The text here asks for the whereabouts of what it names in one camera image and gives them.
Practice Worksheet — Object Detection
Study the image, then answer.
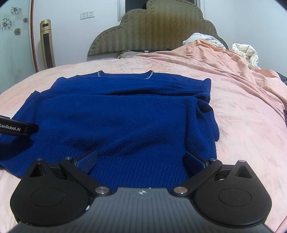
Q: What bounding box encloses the blue knit sweater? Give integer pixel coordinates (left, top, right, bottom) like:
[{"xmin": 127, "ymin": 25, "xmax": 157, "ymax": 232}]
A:
[{"xmin": 1, "ymin": 71, "xmax": 219, "ymax": 189}]

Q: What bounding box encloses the frosted glass wardrobe door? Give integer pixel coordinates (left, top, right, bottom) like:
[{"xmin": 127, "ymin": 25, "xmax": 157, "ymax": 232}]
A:
[{"xmin": 0, "ymin": 1, "xmax": 36, "ymax": 93}]

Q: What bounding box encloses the pink bed sheet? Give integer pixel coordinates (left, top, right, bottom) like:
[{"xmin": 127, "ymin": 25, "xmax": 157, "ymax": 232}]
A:
[{"xmin": 1, "ymin": 57, "xmax": 286, "ymax": 232}]

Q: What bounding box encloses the gold tower fan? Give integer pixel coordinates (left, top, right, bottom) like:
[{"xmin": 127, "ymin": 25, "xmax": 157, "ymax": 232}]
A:
[{"xmin": 40, "ymin": 19, "xmax": 55, "ymax": 69}]

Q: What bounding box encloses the patterned pillow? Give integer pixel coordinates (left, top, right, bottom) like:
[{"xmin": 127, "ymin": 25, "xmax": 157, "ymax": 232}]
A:
[{"xmin": 114, "ymin": 51, "xmax": 149, "ymax": 59}]

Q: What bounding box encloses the cream crumpled duvet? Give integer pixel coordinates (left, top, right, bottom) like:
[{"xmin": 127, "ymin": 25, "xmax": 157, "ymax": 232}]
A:
[{"xmin": 232, "ymin": 43, "xmax": 261, "ymax": 69}]

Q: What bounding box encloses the peach blanket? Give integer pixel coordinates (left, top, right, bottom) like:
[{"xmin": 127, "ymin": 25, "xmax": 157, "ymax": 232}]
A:
[{"xmin": 137, "ymin": 39, "xmax": 286, "ymax": 119}]

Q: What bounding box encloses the white crumpled cloth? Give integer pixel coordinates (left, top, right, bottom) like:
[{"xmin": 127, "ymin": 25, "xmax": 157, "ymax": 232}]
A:
[{"xmin": 182, "ymin": 32, "xmax": 227, "ymax": 49}]

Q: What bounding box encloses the olive upholstered headboard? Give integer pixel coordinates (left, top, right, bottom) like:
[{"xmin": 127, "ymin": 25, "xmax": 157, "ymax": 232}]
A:
[{"xmin": 88, "ymin": 1, "xmax": 227, "ymax": 56}]

